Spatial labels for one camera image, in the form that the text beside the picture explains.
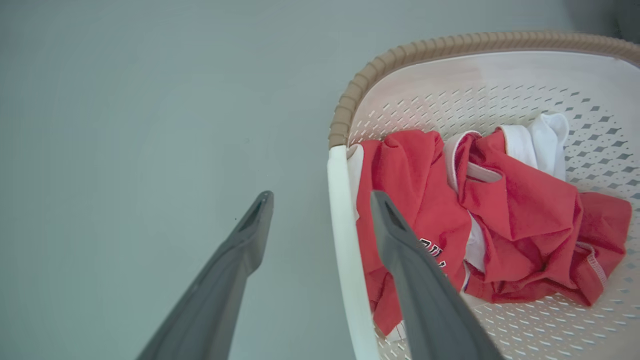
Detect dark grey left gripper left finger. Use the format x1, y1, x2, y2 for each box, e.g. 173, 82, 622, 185
136, 190, 275, 360

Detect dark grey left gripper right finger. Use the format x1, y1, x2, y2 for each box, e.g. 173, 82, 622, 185
370, 190, 504, 360

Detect white laundry basket brown rim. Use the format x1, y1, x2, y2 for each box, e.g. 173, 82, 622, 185
327, 31, 640, 360

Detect red garment white trim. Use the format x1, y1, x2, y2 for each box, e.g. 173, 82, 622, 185
450, 127, 633, 307

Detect red shirt with lettering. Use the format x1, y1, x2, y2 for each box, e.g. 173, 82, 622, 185
356, 129, 474, 337

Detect grey fabric sofa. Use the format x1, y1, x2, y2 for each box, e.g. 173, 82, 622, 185
567, 0, 640, 41

